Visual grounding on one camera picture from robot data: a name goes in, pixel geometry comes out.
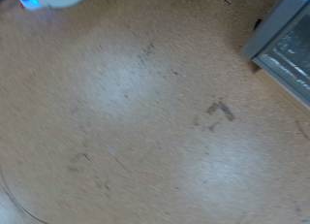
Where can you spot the silver toaster oven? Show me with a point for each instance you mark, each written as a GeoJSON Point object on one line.
{"type": "Point", "coordinates": [274, 23]}

